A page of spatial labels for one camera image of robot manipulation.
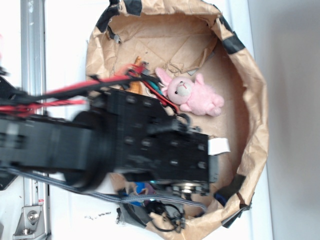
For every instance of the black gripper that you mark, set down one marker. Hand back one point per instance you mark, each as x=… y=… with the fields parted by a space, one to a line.
x=149 y=145

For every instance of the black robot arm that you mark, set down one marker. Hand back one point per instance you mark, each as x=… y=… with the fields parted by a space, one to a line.
x=79 y=149

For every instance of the pink plush bunny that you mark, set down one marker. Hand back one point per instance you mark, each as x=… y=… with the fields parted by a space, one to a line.
x=191 y=96

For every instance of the orange spiral seashell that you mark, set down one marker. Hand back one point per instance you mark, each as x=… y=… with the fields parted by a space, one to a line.
x=135 y=86

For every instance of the brown paper nest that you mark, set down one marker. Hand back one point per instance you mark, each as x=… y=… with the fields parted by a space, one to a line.
x=181 y=36

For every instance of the metal corner bracket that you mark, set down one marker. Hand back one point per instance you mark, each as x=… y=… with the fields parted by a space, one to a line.
x=31 y=225

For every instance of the aluminium extrusion rail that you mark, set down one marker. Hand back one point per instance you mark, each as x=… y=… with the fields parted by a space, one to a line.
x=33 y=79

